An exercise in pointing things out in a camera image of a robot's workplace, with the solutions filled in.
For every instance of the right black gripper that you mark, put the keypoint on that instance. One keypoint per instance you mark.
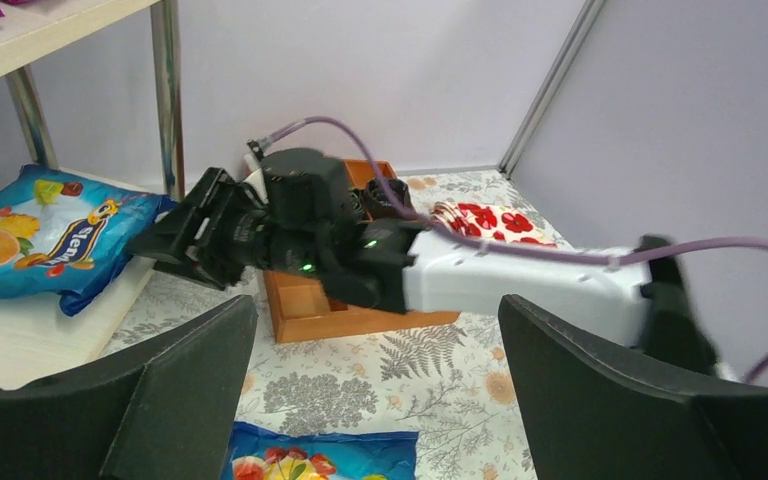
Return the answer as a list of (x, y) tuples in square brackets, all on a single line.
[(294, 228)]

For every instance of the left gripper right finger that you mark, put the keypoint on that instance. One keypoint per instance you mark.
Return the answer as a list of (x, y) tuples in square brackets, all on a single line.
[(592, 409)]

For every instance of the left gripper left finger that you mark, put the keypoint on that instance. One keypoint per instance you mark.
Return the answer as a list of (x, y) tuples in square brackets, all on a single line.
[(163, 408)]

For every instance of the blue candy bag underneath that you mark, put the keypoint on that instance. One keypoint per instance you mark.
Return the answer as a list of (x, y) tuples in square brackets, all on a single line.
[(257, 453)]

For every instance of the blue fruit candy bag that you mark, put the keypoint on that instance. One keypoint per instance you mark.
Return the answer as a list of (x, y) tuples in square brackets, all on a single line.
[(66, 234)]

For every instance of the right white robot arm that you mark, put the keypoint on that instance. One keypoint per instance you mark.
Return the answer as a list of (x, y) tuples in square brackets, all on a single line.
[(403, 266)]

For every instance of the orange wooden compartment tray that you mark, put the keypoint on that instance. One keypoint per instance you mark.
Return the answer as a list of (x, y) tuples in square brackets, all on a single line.
[(300, 310)]

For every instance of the floral table mat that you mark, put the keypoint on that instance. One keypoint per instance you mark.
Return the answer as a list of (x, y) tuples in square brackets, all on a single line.
[(451, 384)]

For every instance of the black rolled item right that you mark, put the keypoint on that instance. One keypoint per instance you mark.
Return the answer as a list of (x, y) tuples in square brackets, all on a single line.
[(378, 204)]

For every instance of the red floral folded cloth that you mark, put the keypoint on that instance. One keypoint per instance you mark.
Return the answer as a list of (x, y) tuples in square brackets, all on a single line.
[(484, 221)]

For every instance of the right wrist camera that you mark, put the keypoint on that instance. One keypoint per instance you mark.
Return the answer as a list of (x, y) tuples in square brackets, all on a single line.
[(255, 177)]

